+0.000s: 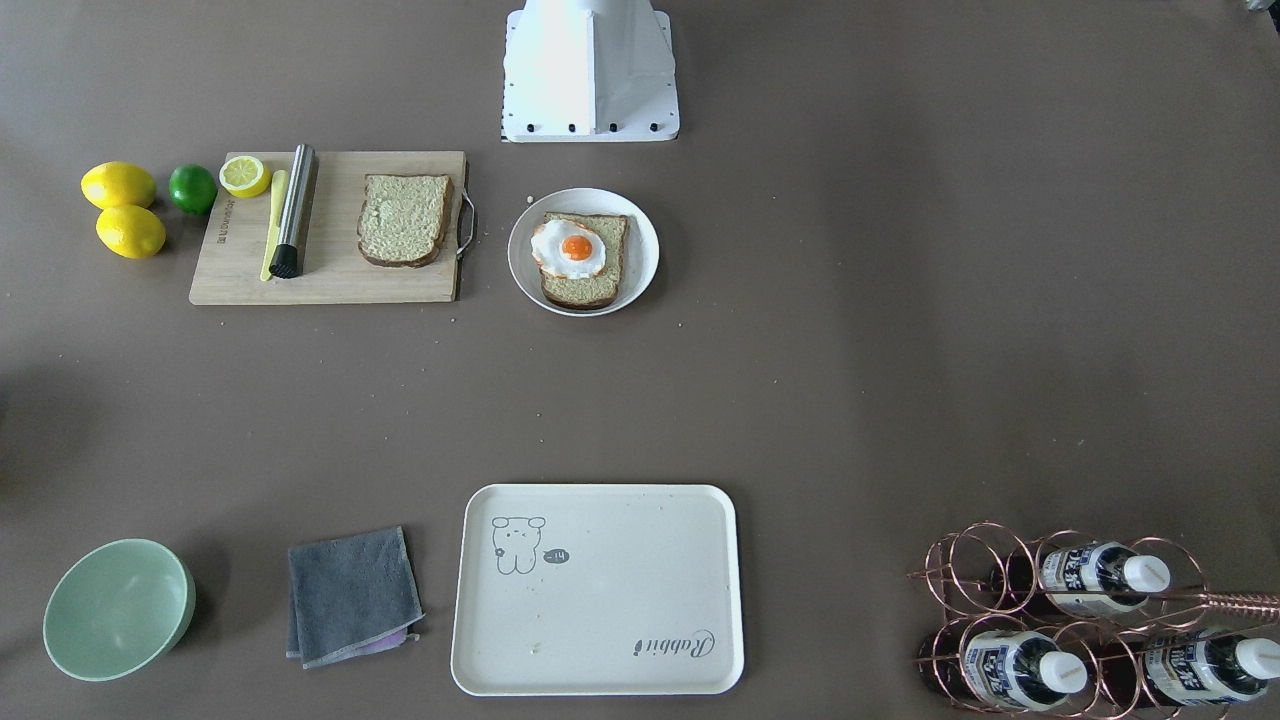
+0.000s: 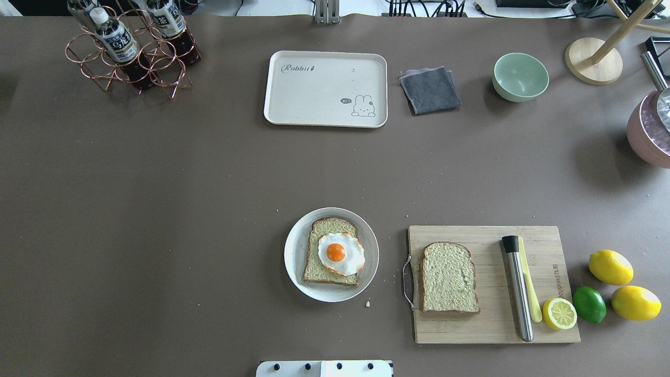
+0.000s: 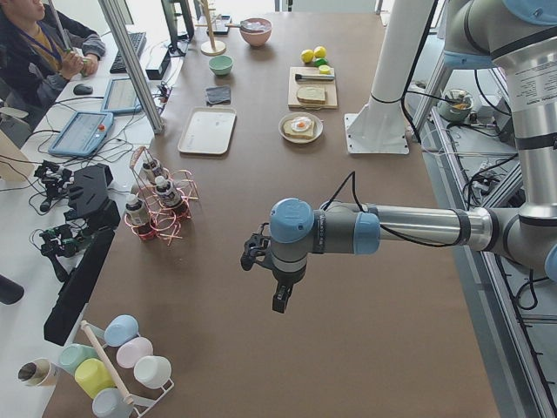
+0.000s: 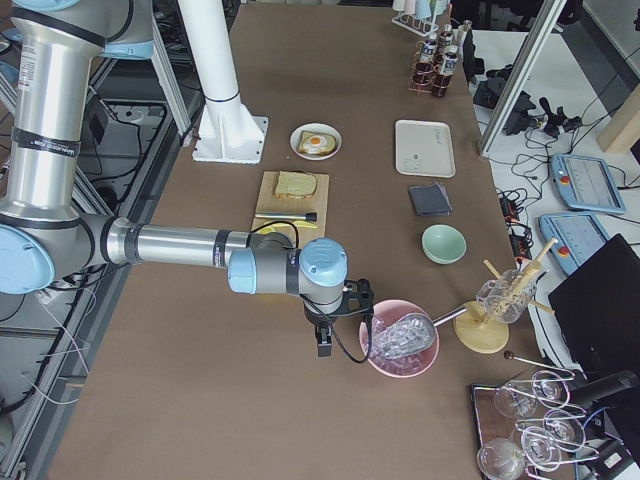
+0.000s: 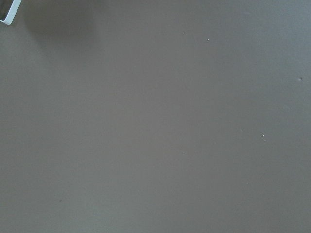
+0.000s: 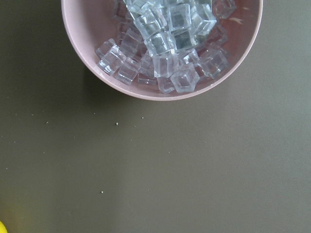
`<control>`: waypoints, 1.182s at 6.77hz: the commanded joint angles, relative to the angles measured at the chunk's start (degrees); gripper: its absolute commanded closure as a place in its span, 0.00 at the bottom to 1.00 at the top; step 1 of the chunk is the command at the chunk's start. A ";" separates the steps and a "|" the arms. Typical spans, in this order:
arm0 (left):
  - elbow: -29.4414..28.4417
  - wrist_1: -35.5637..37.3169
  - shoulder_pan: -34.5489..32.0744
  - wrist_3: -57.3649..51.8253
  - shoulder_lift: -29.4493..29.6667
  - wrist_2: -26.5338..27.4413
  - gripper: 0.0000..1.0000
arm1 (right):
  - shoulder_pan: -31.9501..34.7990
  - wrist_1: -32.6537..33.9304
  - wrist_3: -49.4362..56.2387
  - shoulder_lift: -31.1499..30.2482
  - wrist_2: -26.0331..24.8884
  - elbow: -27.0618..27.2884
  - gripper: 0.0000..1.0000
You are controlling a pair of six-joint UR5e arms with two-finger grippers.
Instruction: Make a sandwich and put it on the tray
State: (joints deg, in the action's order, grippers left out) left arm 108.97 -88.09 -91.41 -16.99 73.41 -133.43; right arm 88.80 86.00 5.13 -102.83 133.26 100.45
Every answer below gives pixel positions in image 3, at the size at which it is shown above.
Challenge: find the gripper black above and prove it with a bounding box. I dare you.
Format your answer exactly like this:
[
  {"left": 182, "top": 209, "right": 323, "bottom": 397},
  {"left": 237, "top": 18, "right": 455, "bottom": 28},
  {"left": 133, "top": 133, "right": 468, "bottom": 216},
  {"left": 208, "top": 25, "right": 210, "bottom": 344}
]
[{"left": 240, "top": 222, "right": 306, "bottom": 314}]

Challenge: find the plain toast slice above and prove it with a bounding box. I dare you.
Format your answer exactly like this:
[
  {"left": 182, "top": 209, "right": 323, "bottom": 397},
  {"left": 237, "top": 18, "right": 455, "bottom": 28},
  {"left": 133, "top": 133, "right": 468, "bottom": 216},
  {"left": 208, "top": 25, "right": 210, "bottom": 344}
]
[{"left": 296, "top": 86, "right": 326, "bottom": 105}]

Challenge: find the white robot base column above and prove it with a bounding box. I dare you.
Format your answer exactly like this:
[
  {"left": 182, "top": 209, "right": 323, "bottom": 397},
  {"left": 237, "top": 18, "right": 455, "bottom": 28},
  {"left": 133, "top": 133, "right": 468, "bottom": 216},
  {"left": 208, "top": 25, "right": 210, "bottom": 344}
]
[{"left": 345, "top": 1, "right": 437, "bottom": 155}]

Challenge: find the beige serving tray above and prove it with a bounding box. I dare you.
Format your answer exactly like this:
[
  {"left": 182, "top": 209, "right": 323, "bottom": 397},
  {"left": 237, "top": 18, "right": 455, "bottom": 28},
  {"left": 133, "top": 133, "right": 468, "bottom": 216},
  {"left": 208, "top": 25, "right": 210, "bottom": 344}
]
[{"left": 178, "top": 106, "right": 237, "bottom": 156}]

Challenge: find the white mug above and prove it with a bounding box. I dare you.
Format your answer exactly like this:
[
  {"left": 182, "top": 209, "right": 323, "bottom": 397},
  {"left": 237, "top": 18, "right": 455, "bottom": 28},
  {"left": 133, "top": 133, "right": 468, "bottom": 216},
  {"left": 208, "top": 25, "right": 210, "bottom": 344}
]
[{"left": 133, "top": 355, "right": 171, "bottom": 389}]

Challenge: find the sauce bottle middle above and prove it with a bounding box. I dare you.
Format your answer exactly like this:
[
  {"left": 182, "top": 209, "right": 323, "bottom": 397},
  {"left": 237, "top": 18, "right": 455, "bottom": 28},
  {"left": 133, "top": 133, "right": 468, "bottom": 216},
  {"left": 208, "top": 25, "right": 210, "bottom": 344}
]
[{"left": 155, "top": 176, "right": 178, "bottom": 208}]

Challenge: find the sauce bottle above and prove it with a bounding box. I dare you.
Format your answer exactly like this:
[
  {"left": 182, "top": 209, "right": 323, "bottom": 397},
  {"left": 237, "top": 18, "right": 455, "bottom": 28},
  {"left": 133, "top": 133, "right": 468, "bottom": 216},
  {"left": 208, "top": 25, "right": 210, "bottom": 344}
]
[
  {"left": 125, "top": 193, "right": 145, "bottom": 226},
  {"left": 155, "top": 176, "right": 178, "bottom": 208},
  {"left": 142, "top": 159, "right": 161, "bottom": 185}
]

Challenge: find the pink mug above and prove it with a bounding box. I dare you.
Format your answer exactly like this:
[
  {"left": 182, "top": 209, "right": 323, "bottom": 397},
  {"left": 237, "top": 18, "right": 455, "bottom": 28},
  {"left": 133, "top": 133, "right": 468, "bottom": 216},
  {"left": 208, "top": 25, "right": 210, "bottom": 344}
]
[{"left": 116, "top": 336, "right": 153, "bottom": 368}]

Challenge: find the sauce bottle front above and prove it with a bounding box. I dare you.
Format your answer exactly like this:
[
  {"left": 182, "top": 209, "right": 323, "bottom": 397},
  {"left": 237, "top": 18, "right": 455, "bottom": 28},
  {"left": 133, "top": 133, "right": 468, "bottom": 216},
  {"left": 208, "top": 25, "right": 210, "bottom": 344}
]
[{"left": 125, "top": 193, "right": 145, "bottom": 226}]

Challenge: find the white round plate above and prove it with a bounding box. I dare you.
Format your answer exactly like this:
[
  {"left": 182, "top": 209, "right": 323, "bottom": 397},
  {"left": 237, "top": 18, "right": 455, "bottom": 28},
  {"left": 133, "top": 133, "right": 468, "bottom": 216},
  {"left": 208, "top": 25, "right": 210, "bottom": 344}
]
[{"left": 278, "top": 112, "right": 323, "bottom": 144}]

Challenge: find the sauce bottle back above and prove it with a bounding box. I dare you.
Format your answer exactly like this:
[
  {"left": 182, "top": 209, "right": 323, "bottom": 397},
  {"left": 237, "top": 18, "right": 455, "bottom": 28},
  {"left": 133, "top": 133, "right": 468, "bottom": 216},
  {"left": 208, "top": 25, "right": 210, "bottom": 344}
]
[{"left": 142, "top": 159, "right": 161, "bottom": 185}]

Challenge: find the wooden cutting board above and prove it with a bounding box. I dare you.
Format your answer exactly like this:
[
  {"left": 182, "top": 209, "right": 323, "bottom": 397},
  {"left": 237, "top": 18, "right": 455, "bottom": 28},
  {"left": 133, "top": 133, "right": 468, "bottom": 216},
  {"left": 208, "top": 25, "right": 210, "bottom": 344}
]
[{"left": 288, "top": 67, "right": 338, "bottom": 109}]

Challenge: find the grey folded cloth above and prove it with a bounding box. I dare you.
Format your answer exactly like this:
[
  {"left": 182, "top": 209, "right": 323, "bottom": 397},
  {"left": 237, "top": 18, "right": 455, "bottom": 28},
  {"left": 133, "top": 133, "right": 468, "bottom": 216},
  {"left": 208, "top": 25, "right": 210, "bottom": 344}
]
[{"left": 205, "top": 85, "right": 232, "bottom": 105}]

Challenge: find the light blue bottom mug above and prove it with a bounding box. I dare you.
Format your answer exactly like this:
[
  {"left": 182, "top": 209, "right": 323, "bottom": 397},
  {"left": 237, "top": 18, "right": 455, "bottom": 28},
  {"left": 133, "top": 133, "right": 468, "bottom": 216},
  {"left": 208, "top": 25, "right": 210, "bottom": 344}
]
[{"left": 92, "top": 388, "right": 133, "bottom": 418}]

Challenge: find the yellow mug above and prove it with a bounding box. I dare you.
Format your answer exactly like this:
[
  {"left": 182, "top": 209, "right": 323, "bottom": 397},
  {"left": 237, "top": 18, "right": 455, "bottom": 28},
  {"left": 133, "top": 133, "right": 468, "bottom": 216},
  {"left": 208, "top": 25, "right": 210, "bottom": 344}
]
[{"left": 74, "top": 358, "right": 116, "bottom": 399}]

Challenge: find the black bar stand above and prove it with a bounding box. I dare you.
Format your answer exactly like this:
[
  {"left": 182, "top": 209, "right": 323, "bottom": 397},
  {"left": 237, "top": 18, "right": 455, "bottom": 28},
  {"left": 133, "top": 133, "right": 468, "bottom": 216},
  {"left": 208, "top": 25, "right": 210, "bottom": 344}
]
[{"left": 41, "top": 164, "right": 120, "bottom": 346}]

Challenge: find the mint green mug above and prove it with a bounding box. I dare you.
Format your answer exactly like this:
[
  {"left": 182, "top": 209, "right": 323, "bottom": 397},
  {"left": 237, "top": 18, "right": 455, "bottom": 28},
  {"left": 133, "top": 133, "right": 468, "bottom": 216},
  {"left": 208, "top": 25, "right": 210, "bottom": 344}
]
[{"left": 58, "top": 343, "right": 98, "bottom": 375}]

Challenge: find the halved lemon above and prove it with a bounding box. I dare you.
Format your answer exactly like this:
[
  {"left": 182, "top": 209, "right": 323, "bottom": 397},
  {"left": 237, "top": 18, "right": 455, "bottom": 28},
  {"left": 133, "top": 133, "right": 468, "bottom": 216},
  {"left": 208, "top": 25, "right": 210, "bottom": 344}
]
[{"left": 318, "top": 64, "right": 332, "bottom": 75}]

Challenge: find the green lime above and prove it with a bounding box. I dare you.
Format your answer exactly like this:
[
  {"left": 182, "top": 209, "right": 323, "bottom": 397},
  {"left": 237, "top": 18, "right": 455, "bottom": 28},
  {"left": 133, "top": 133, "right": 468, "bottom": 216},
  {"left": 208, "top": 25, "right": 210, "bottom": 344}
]
[{"left": 312, "top": 57, "right": 328, "bottom": 67}]

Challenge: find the green ceramic bowl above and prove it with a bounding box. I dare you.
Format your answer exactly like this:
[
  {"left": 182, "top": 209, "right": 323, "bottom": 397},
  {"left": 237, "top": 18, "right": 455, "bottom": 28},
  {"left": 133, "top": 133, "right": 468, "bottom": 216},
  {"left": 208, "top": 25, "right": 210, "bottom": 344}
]
[{"left": 208, "top": 55, "right": 234, "bottom": 77}]

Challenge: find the yellow lemon left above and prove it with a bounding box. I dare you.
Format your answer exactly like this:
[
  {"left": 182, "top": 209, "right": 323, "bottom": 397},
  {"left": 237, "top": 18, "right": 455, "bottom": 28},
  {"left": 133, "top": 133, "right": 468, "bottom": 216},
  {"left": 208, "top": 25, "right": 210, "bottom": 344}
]
[{"left": 300, "top": 49, "right": 314, "bottom": 64}]

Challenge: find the yellow lemon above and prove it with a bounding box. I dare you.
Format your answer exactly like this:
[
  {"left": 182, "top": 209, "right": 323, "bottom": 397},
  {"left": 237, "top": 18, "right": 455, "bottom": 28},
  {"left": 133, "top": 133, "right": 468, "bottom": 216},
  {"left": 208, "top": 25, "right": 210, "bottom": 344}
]
[
  {"left": 313, "top": 45, "right": 327, "bottom": 59},
  {"left": 300, "top": 49, "right": 314, "bottom": 64}
]

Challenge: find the yellow lemon right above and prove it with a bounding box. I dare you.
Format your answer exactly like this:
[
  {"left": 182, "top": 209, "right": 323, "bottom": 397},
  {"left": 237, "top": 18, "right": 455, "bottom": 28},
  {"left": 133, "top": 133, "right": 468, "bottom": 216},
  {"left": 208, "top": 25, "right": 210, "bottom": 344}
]
[{"left": 313, "top": 45, "right": 327, "bottom": 59}]

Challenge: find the wooden cup stand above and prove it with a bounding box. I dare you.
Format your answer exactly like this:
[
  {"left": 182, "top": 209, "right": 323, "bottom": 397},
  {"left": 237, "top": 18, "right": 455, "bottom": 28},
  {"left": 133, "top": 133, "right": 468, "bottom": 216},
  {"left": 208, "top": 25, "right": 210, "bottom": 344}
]
[{"left": 196, "top": 0, "right": 226, "bottom": 57}]

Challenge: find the blue teach pendant far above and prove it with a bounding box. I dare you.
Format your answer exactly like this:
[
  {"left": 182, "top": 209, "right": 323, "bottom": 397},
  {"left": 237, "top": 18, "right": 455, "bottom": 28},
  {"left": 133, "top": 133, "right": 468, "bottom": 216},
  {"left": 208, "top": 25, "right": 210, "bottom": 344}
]
[{"left": 101, "top": 78, "right": 142, "bottom": 115}]

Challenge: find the blue teach pendant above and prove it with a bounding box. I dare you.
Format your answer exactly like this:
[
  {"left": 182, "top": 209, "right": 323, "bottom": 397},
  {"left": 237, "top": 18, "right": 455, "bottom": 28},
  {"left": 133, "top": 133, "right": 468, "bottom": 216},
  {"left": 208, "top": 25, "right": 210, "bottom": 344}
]
[
  {"left": 48, "top": 111, "right": 114, "bottom": 157},
  {"left": 101, "top": 78, "right": 142, "bottom": 115}
]

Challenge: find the blue teach pendant near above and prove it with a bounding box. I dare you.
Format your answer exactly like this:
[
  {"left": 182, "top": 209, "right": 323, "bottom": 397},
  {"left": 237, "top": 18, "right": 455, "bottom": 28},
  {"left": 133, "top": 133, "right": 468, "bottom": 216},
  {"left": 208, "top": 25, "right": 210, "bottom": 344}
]
[{"left": 48, "top": 111, "right": 114, "bottom": 157}]

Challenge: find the pink bowl with ice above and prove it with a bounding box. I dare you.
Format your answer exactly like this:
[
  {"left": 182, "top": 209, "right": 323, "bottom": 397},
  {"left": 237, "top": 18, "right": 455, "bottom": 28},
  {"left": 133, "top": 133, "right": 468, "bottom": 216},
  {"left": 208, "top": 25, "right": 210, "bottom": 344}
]
[{"left": 239, "top": 17, "right": 272, "bottom": 47}]

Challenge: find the metal tin can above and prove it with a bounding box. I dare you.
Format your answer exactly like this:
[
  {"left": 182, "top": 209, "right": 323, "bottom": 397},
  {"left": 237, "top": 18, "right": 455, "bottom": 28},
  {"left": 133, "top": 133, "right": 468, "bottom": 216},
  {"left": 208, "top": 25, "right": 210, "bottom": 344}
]
[{"left": 17, "top": 358, "right": 59, "bottom": 387}]

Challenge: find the black computer mouse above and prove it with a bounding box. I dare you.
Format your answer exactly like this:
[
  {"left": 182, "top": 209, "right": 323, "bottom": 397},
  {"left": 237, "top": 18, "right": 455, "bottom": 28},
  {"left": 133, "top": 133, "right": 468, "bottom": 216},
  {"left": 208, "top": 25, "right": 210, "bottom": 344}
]
[{"left": 73, "top": 84, "right": 93, "bottom": 96}]

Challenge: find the black keyboard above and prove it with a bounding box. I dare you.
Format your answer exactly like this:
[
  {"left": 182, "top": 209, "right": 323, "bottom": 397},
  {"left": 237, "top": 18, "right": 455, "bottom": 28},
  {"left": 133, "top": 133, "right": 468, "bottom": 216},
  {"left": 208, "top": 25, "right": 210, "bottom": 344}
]
[{"left": 109, "top": 31, "right": 148, "bottom": 75}]

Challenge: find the seated person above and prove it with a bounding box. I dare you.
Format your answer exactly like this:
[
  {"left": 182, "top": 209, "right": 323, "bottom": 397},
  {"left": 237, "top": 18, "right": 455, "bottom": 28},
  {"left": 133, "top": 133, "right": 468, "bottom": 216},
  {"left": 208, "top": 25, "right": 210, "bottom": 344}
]
[{"left": 1, "top": 1, "right": 106, "bottom": 110}]

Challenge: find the copper wire bottle rack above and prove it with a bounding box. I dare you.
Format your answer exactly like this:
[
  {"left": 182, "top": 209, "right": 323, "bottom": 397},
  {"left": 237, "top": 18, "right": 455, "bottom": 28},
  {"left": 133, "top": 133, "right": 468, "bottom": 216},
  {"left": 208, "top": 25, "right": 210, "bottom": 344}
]
[{"left": 124, "top": 145, "right": 199, "bottom": 245}]

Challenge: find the black handled knife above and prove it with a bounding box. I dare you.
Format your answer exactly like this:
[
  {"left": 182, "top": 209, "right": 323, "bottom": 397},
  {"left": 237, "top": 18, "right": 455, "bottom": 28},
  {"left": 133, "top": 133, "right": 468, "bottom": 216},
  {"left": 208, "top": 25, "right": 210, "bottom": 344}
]
[{"left": 294, "top": 73, "right": 336, "bottom": 82}]

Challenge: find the aluminium frame post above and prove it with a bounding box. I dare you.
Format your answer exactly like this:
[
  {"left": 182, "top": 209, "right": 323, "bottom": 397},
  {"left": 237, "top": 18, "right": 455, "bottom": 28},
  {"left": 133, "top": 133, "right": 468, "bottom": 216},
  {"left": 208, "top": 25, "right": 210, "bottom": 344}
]
[{"left": 98, "top": 0, "right": 164, "bottom": 134}]

